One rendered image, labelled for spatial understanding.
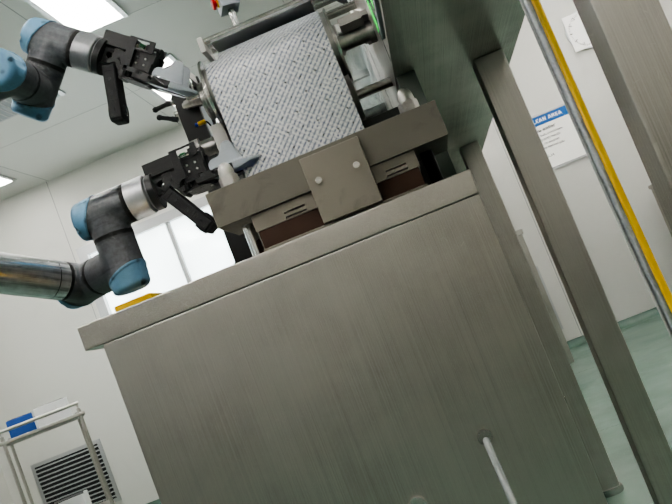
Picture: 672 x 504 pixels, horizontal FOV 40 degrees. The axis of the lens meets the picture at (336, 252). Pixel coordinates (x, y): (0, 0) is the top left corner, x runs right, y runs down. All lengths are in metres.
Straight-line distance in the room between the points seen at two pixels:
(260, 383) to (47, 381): 6.52
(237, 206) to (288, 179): 0.09
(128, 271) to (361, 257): 0.50
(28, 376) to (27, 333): 0.35
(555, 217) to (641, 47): 0.90
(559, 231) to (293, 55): 0.60
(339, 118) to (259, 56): 0.19
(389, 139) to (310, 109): 0.27
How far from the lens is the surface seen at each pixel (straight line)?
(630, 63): 0.93
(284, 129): 1.70
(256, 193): 1.49
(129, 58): 1.82
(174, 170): 1.72
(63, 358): 7.83
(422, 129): 1.47
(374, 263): 1.39
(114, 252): 1.72
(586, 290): 1.80
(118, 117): 1.81
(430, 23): 1.49
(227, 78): 1.74
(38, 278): 1.75
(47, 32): 1.89
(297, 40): 1.73
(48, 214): 7.90
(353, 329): 1.40
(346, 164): 1.45
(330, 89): 1.70
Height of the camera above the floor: 0.74
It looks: 5 degrees up
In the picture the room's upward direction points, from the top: 22 degrees counter-clockwise
